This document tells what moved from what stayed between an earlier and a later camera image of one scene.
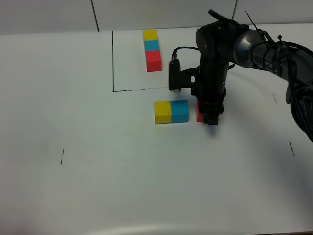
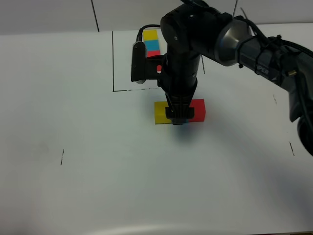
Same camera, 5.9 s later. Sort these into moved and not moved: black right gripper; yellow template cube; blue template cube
Moved: black right gripper
Not moved: blue template cube; yellow template cube
